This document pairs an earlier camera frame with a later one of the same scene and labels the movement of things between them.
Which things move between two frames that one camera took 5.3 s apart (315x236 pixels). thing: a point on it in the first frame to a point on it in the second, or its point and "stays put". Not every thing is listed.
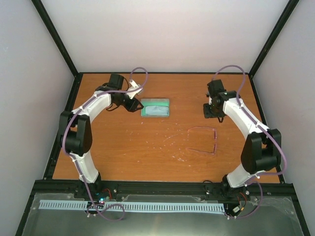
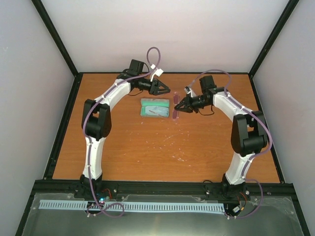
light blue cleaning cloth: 156,110 stays put
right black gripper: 207,114 to 185,102
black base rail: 269,190 stays put
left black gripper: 131,107 to 154,90
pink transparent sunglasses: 202,139 to 176,101
